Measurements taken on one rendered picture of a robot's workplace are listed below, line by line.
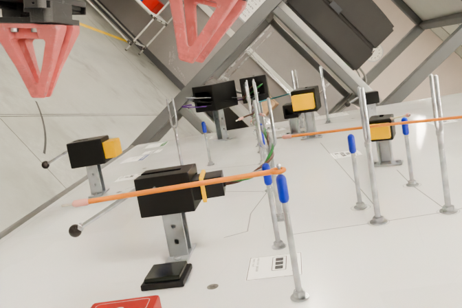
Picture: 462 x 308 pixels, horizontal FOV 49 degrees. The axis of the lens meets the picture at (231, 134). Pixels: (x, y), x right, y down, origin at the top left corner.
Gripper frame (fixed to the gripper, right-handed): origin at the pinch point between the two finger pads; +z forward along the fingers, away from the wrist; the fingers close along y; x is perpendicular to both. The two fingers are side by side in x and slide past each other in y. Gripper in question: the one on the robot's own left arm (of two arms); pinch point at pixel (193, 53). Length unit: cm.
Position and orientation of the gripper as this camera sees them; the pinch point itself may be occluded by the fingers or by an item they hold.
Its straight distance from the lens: 51.3
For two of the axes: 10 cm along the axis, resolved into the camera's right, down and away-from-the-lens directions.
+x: -9.6, -2.8, 0.7
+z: -2.7, 9.5, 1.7
